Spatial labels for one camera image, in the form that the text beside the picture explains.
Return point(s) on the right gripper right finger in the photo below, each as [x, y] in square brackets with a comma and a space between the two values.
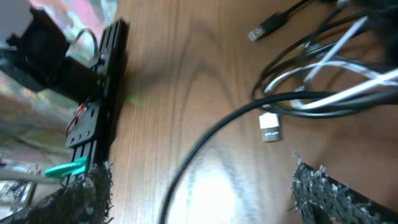
[318, 199]

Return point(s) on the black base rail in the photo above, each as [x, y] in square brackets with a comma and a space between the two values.
[93, 102]

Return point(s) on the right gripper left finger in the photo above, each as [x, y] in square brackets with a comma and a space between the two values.
[85, 200]

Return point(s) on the colourful painted backdrop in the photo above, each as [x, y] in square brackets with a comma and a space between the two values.
[37, 109]

